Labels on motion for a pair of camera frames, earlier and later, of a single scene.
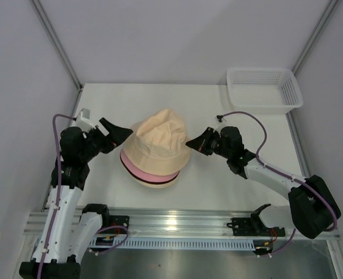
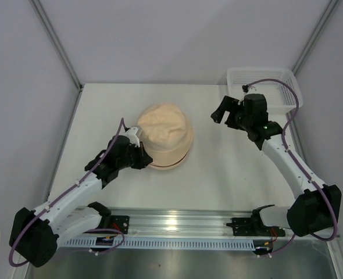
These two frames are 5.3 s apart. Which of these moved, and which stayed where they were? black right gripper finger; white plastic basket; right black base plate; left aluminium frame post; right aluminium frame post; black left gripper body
Moved: black left gripper body; black right gripper finger
Stayed: right aluminium frame post; right black base plate; left aluminium frame post; white plastic basket
